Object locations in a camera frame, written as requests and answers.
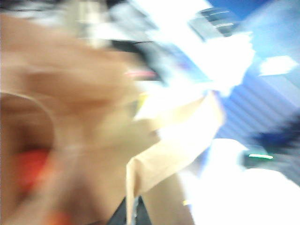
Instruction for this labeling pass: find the orange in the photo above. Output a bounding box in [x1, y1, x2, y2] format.
[13, 150, 51, 195]

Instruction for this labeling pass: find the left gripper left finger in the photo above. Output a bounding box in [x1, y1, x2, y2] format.
[108, 198, 128, 225]

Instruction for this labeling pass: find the printed brown paper bag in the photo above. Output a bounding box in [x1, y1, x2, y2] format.
[0, 14, 226, 225]

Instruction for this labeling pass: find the blue slatted panel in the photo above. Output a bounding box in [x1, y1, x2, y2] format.
[217, 76, 300, 141]

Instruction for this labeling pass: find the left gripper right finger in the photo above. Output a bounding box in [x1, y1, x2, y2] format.
[135, 196, 151, 225]

